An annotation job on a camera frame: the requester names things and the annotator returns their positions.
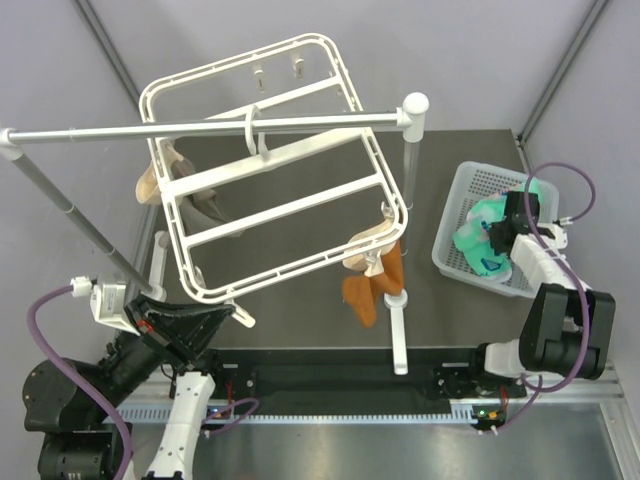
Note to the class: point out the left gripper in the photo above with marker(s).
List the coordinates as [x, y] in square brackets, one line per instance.
[182, 328]

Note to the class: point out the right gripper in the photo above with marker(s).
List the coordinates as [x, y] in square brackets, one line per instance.
[494, 232]

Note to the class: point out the teal sock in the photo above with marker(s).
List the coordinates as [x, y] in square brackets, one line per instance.
[472, 240]
[534, 189]

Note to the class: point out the white square clip hanger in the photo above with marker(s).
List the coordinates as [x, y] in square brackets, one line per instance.
[338, 78]

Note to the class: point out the orange brown sock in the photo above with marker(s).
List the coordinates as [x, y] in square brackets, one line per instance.
[361, 292]

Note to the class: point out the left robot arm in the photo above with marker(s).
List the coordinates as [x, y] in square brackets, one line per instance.
[74, 403]

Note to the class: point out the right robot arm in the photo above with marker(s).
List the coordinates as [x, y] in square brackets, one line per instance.
[568, 328]

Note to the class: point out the silver white drying rack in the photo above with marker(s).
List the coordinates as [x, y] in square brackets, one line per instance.
[271, 144]

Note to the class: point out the white perforated plastic basket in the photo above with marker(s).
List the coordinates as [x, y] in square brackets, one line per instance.
[472, 183]

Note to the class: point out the grey sock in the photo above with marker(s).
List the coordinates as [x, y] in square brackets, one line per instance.
[200, 211]

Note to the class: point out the beige sock left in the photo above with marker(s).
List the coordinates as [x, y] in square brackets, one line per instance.
[146, 190]

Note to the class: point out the beige sock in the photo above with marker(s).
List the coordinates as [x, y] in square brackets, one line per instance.
[146, 190]
[370, 263]

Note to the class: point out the beige sock right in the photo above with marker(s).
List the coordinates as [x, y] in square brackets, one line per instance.
[370, 263]

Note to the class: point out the dark grey table mat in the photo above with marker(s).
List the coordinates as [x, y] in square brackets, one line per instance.
[309, 311]

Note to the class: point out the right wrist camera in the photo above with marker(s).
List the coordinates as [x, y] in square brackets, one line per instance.
[553, 235]

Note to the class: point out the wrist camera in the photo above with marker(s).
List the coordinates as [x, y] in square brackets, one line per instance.
[106, 299]
[553, 235]

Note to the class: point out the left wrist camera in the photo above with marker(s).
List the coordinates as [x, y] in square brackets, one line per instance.
[106, 299]

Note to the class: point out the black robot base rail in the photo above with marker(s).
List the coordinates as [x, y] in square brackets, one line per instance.
[356, 381]

